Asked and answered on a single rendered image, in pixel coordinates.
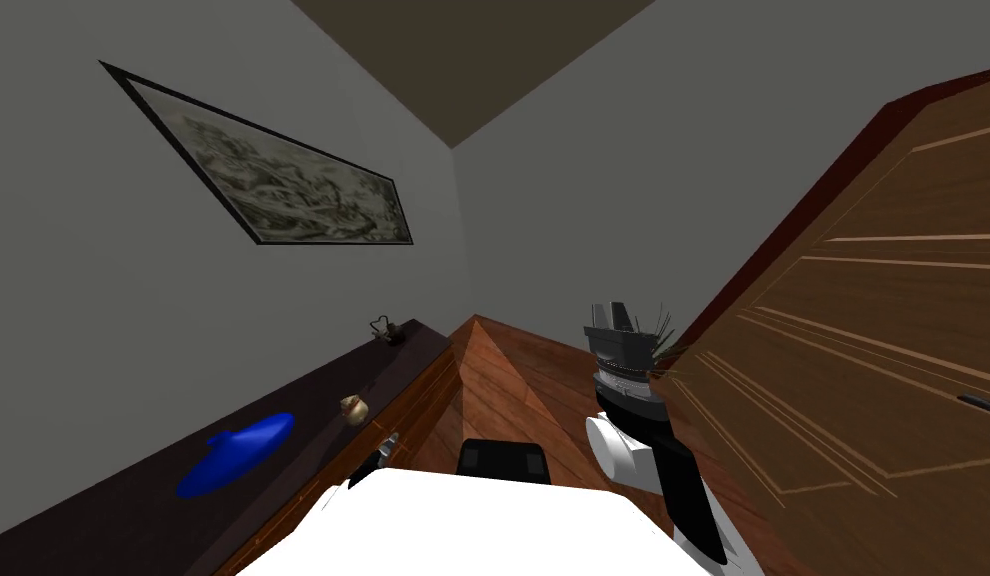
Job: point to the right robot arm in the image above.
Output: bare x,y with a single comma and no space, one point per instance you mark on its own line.
671,472

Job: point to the black framed landscape picture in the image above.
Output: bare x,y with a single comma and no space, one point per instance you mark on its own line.
291,172

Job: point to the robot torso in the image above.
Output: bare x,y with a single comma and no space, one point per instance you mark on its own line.
463,528

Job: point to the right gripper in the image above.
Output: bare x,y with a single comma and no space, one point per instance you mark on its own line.
620,349

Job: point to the dark wooden sideboard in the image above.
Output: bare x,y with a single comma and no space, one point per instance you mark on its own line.
143,504

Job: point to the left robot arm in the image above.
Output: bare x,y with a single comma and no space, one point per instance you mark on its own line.
368,470

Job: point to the brown wooden door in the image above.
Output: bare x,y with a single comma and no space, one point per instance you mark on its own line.
879,336

